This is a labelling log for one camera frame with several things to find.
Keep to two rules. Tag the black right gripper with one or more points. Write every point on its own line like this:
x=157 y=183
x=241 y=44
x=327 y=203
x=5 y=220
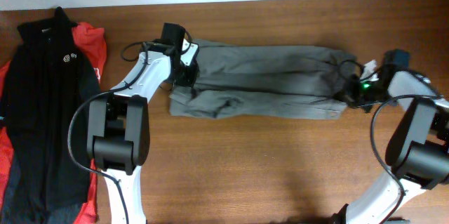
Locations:
x=347 y=93

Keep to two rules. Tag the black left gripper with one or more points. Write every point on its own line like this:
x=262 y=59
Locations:
x=189 y=77

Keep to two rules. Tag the grey shorts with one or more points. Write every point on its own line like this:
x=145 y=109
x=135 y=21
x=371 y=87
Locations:
x=297 y=82

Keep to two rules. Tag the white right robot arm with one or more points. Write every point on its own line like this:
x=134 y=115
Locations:
x=416 y=158

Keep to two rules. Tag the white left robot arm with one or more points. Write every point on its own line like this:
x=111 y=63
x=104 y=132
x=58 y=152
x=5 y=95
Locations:
x=118 y=138

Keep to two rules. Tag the red garment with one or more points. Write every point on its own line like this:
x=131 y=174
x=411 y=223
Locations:
x=92 y=43

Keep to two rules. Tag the black polo shirt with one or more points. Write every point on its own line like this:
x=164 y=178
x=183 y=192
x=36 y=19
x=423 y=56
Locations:
x=43 y=88

